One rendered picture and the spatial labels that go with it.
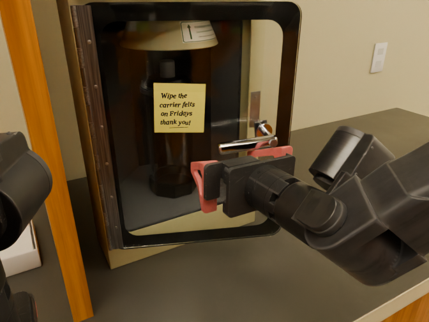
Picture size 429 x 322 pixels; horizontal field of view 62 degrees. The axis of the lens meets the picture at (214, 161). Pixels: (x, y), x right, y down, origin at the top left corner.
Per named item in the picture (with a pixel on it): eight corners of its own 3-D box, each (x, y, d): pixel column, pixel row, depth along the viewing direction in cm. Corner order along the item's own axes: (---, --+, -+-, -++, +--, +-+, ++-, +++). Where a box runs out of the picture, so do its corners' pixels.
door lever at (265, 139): (214, 145, 57) (212, 130, 56) (272, 137, 58) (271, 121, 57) (219, 160, 53) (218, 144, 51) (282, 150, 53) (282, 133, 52)
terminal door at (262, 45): (113, 248, 64) (76, 1, 47) (279, 232, 68) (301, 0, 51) (113, 250, 63) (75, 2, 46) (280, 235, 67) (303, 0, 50)
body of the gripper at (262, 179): (221, 164, 43) (259, 188, 37) (286, 151, 48) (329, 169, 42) (219, 212, 45) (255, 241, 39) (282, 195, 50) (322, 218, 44)
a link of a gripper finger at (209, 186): (177, 145, 48) (212, 170, 41) (221, 138, 52) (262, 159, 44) (177, 191, 51) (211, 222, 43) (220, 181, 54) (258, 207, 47)
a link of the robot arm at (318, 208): (319, 234, 28) (385, 285, 31) (400, 117, 29) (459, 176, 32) (258, 197, 40) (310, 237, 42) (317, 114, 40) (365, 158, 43)
